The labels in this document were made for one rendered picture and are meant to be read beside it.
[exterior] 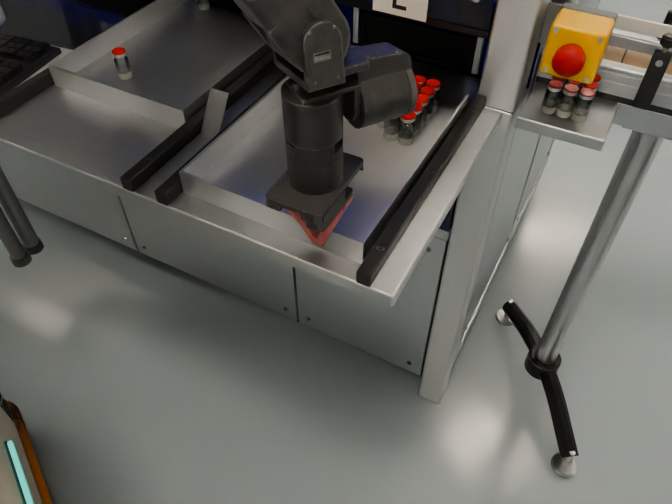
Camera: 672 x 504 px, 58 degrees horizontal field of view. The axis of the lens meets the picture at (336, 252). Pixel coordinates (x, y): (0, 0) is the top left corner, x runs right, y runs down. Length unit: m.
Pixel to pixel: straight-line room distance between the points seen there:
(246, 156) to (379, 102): 0.31
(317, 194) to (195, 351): 1.16
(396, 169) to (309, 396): 0.91
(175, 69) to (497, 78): 0.51
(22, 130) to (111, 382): 0.90
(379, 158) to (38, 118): 0.51
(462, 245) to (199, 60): 0.57
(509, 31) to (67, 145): 0.63
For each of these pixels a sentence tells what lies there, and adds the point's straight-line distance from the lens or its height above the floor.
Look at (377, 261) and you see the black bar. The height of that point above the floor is 0.90.
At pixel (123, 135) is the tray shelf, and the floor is 0.88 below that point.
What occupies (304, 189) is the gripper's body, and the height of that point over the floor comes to 1.00.
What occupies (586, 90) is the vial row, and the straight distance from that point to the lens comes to 0.96.
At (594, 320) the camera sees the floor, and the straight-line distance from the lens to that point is 1.89.
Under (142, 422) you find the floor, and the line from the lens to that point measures 1.64.
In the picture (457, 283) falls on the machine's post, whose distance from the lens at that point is 1.23.
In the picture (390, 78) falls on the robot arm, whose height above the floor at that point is 1.10.
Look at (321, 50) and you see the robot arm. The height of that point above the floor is 1.15.
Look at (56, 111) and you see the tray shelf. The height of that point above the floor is 0.88.
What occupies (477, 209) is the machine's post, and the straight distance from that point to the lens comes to 1.08.
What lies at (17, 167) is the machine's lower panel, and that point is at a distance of 2.05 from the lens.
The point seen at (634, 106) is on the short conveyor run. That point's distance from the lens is 1.03.
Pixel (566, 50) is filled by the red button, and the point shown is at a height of 1.01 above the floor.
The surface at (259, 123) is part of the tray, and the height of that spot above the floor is 0.88.
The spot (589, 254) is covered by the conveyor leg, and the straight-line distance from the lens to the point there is 1.28.
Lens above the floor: 1.40
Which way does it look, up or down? 47 degrees down
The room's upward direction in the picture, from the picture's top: straight up
